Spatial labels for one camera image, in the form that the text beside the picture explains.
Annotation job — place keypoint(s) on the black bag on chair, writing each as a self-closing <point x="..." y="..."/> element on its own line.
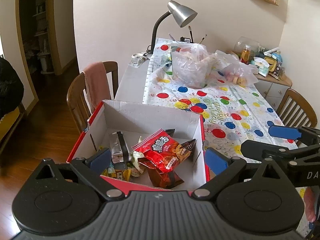
<point x="11" y="88"/>

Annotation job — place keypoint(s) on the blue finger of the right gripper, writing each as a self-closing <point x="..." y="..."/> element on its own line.
<point x="305" y="135"/>

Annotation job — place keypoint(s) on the dark yellow snack packet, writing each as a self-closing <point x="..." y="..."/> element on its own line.
<point x="170" y="132"/>

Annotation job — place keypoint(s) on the red brown snack bag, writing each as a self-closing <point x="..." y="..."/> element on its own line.
<point x="165" y="180"/>

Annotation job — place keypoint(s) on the amber bottle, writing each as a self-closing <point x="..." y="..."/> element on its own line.
<point x="245" y="54"/>

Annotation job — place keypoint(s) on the yellow sesame snack packet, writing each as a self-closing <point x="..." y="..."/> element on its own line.
<point x="117" y="174"/>

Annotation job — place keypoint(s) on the dark wooden bookshelf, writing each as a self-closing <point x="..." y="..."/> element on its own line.
<point x="47" y="32"/>

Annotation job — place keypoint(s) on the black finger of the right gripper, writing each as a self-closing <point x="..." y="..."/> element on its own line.
<point x="259" y="151"/>

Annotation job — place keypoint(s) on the white cream snack bag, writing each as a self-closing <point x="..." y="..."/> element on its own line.
<point x="136" y="168"/>

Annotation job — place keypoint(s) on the glass bowl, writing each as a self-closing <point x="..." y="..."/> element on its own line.
<point x="244" y="42"/>

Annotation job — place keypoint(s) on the birthday balloon tablecloth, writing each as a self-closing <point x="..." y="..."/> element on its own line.
<point x="231" y="114"/>

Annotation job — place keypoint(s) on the white wooden sideboard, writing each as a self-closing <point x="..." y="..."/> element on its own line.
<point x="272" y="89"/>

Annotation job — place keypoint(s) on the wooden chair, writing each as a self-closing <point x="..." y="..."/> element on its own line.
<point x="76" y="96"/>
<point x="295" y="111"/>

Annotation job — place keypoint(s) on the tissue box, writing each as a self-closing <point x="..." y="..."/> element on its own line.
<point x="262" y="65"/>

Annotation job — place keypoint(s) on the brown chocolate candy bag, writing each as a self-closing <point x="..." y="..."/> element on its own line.
<point x="190" y="145"/>

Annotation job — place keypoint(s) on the silver foil snack pack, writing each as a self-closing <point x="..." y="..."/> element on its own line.
<point x="119" y="150"/>

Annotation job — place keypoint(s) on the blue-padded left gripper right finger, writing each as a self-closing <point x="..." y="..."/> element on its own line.
<point x="227" y="172"/>

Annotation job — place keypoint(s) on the plastic bag with cookies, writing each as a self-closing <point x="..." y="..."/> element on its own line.
<point x="234" y="70"/>

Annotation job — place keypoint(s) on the wooden chair left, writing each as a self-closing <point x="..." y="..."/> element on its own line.
<point x="76" y="96"/>

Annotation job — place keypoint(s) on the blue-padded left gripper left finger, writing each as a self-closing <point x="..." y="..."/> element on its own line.
<point x="89" y="171"/>

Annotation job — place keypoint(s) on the wooden chair right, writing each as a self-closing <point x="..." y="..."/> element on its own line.
<point x="295" y="111"/>

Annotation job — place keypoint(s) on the red chip bag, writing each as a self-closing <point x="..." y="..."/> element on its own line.
<point x="162" y="150"/>

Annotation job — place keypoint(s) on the red and white cardboard box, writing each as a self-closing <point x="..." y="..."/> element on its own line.
<point x="135" y="121"/>

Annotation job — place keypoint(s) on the yellow black box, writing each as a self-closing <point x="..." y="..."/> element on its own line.
<point x="272" y="63"/>

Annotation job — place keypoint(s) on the large clear plastic bag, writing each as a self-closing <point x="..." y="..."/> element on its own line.
<point x="192" y="64"/>

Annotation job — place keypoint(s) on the pink towel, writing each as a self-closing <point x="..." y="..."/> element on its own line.
<point x="97" y="88"/>

